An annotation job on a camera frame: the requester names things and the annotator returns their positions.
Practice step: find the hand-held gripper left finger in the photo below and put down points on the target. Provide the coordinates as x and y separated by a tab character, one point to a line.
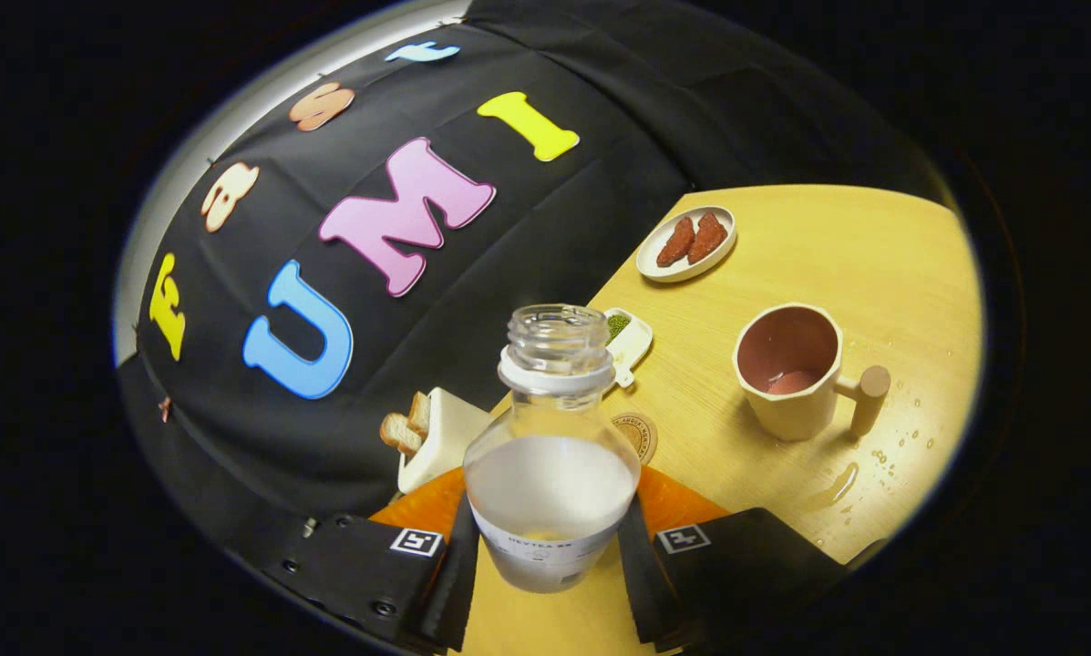
363	569

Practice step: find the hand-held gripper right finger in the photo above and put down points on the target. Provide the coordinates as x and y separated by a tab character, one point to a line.
746	565

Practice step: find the round cork coaster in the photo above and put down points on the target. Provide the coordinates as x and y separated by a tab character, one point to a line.
643	435

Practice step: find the clear plastic juice bottle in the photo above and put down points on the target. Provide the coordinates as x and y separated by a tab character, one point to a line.
550	497

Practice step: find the toast bread slice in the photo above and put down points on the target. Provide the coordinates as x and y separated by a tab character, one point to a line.
420	412
401	434

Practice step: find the white toaster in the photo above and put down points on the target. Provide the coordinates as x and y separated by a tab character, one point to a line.
449	437

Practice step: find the white divided snack dish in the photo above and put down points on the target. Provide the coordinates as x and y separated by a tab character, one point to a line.
634	346

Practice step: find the pink cloth clip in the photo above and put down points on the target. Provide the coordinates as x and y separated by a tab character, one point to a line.
164	410

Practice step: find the white oval plate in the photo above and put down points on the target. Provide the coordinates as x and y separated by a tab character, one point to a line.
654	269

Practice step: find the wooden table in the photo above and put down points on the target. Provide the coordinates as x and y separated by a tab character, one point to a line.
828	246

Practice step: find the red sausage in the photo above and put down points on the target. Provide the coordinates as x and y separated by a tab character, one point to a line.
675	242
707	237

